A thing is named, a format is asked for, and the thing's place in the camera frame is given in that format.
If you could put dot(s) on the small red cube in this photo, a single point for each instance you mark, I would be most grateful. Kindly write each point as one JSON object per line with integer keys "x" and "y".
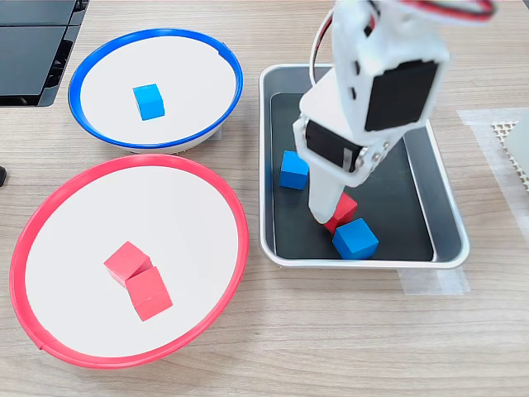
{"x": 124, "y": 261}
{"x": 346, "y": 209}
{"x": 149, "y": 295}

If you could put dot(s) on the small blue cube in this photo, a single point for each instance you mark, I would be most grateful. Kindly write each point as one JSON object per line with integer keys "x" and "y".
{"x": 149, "y": 102}
{"x": 294, "y": 171}
{"x": 355, "y": 240}

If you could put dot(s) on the black tray mat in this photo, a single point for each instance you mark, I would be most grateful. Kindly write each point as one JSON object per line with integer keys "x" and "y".
{"x": 384, "y": 215}

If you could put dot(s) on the steel tray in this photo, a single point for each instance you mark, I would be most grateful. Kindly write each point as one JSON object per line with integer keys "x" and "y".
{"x": 446, "y": 223}

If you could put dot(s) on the clear tape strip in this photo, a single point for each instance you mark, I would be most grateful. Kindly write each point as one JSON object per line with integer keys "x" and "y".
{"x": 434, "y": 282}

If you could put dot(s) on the blue-rimmed white plate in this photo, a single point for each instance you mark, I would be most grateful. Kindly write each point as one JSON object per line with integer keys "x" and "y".
{"x": 194, "y": 82}

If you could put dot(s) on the red-rimmed white plate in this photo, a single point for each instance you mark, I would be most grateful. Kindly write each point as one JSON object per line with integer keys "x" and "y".
{"x": 136, "y": 207}

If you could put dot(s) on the black flat electronic device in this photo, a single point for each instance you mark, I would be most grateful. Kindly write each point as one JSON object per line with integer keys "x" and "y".
{"x": 29, "y": 58}

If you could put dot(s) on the small black object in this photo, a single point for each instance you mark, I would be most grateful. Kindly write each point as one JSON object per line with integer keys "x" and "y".
{"x": 2, "y": 176}

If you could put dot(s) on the pale perforated base plate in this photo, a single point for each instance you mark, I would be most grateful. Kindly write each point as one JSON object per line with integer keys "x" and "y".
{"x": 500, "y": 132}

